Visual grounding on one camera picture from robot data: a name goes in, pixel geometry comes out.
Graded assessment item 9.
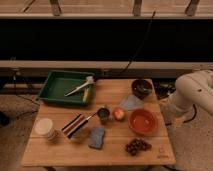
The blue sponge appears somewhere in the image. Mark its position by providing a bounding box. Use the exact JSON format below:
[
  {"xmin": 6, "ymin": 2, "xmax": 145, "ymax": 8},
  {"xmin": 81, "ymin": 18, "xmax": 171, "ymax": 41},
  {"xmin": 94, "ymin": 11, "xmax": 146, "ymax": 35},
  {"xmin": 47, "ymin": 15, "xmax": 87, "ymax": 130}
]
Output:
[{"xmin": 88, "ymin": 127, "xmax": 105, "ymax": 149}]

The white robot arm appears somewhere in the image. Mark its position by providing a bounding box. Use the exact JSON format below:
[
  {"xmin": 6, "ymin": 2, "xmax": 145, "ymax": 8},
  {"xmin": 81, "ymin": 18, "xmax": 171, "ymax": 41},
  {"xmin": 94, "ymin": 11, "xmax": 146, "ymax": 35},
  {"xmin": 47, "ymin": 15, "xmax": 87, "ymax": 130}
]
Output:
[{"xmin": 165, "ymin": 70, "xmax": 213, "ymax": 124}]

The dark purple bowl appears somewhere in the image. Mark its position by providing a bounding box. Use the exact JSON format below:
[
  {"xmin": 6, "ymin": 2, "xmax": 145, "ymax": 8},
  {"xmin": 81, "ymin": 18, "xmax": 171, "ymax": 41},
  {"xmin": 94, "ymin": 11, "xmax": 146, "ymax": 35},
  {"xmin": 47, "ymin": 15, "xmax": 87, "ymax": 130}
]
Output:
[{"xmin": 131, "ymin": 79, "xmax": 153, "ymax": 100}]

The orange bowl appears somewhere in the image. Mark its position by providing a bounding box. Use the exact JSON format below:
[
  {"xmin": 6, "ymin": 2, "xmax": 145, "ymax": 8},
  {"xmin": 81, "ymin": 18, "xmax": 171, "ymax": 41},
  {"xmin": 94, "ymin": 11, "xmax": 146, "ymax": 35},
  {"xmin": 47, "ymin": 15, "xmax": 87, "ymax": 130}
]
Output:
[{"xmin": 128, "ymin": 109, "xmax": 158, "ymax": 136}]

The white dish brush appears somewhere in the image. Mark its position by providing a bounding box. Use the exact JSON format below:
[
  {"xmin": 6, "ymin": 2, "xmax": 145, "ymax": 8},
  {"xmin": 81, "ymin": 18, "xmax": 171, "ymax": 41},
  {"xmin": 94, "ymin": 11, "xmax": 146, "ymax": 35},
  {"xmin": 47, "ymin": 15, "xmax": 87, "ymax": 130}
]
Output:
[{"xmin": 64, "ymin": 76, "xmax": 94, "ymax": 97}]

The small dark cup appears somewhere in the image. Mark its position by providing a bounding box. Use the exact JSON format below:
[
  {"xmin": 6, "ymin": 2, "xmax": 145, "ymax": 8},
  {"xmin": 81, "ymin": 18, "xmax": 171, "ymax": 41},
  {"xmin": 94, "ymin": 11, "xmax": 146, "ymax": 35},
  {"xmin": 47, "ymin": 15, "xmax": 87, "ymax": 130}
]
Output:
[{"xmin": 97, "ymin": 108, "xmax": 110, "ymax": 124}]

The grey cloth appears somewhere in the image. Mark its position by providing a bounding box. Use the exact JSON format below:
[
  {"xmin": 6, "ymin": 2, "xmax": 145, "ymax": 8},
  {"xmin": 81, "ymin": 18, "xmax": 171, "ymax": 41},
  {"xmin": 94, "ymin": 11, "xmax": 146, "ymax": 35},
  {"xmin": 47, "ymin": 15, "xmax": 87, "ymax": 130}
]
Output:
[{"xmin": 118, "ymin": 94, "xmax": 144, "ymax": 111}]

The red apple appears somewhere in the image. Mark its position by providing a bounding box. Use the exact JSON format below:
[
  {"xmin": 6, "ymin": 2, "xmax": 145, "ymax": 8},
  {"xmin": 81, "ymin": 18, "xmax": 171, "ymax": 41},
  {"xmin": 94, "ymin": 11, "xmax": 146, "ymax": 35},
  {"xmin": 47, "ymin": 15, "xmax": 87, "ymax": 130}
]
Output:
[{"xmin": 112, "ymin": 107, "xmax": 125, "ymax": 121}]

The green plastic tray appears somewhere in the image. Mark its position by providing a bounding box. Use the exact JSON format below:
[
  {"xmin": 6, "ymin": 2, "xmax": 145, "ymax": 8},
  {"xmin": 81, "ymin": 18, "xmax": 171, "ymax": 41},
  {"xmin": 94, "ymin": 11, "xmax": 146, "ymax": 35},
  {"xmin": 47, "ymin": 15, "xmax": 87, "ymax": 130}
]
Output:
[{"xmin": 37, "ymin": 70, "xmax": 94, "ymax": 107}]

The bunch of dark grapes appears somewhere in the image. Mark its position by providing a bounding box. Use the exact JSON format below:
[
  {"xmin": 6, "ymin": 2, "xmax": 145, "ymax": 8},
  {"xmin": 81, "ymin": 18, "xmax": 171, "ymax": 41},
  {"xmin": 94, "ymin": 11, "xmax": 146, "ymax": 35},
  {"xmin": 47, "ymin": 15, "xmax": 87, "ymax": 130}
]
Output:
[{"xmin": 125, "ymin": 138, "xmax": 152, "ymax": 156}]

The white lidded jar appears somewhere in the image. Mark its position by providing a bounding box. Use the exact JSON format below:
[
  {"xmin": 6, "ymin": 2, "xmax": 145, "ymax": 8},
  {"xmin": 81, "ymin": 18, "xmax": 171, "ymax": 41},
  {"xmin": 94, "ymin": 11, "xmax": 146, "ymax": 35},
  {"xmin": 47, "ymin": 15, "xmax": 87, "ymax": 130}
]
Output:
[{"xmin": 35, "ymin": 118, "xmax": 56, "ymax": 141}]

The black cable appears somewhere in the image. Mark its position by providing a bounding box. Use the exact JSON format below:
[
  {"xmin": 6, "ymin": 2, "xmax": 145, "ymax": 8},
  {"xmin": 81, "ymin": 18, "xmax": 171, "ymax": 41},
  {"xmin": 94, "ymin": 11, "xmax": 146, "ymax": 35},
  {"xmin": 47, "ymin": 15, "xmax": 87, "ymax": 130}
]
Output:
[{"xmin": 117, "ymin": 9, "xmax": 157, "ymax": 77}]

